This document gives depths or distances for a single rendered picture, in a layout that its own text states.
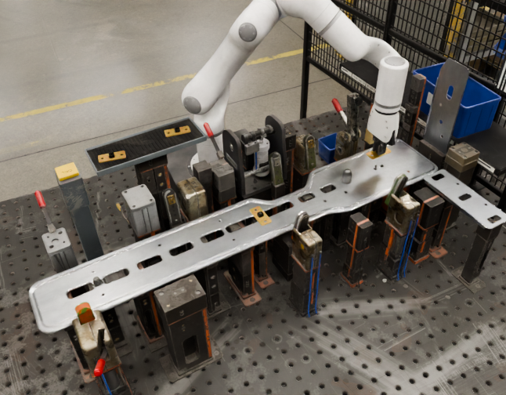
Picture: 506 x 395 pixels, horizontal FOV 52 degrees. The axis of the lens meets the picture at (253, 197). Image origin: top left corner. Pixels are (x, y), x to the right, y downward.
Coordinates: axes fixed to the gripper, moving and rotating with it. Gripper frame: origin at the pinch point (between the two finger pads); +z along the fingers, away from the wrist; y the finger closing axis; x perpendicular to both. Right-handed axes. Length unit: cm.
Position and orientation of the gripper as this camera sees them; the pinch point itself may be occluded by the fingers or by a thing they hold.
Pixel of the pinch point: (379, 146)
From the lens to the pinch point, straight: 180.4
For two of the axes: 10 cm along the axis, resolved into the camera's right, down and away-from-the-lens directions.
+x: 8.7, -3.4, 3.6
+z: 0.2, 7.4, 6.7
